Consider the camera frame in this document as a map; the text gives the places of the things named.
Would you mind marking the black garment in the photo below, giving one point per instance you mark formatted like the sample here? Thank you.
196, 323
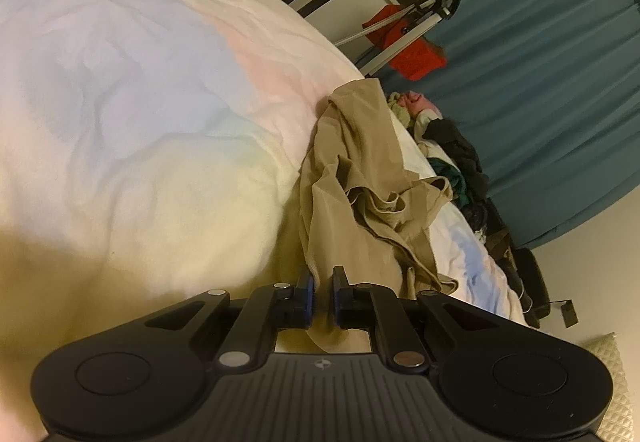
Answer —
455, 147

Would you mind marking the garment steamer stand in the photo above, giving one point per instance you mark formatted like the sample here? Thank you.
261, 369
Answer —
420, 22

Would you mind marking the green garment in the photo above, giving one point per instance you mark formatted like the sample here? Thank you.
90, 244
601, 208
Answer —
450, 179

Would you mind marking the wide blue curtain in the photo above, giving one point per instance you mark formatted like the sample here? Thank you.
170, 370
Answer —
550, 97

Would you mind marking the pink garment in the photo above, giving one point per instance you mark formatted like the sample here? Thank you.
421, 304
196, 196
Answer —
420, 103

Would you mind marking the black sofa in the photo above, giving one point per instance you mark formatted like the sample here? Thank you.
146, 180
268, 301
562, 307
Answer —
532, 282

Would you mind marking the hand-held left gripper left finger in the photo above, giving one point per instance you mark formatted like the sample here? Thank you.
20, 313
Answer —
310, 297

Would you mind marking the tan printed t-shirt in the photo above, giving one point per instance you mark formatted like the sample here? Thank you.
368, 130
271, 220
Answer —
350, 172

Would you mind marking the quilted cream pillow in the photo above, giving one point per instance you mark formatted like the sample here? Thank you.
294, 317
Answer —
617, 387

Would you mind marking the pastel tie-dye blanket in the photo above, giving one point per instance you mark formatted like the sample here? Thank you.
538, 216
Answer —
150, 122

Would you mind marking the pale yellow fuzzy cloth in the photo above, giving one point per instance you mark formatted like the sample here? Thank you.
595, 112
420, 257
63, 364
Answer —
397, 107

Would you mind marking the black bedside wall socket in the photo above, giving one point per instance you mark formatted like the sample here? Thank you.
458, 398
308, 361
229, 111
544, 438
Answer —
570, 314

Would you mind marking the white garment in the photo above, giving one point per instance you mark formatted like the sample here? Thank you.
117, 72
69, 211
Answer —
424, 122

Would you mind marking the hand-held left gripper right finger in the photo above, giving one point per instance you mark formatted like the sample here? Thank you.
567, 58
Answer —
334, 294

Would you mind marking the red basket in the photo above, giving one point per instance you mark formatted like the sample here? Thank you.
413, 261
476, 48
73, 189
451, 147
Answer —
415, 54

